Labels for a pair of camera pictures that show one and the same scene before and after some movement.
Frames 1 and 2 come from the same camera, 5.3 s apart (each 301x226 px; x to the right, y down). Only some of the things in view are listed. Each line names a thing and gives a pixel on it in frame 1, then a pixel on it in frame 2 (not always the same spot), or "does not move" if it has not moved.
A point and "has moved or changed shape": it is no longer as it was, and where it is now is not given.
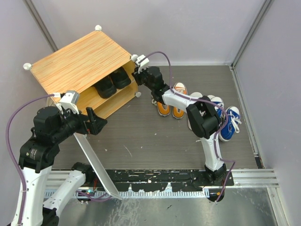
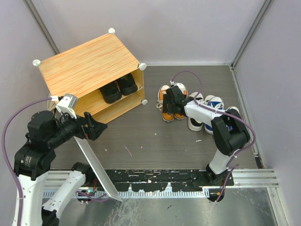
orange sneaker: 163,110 has moved or changed shape
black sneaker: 106,89 has moved or changed shape
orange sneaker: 179,87 does not move
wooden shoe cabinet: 78,65 has moved or changed shape
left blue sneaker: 219,101 does not move
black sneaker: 120,78 -> 127,84
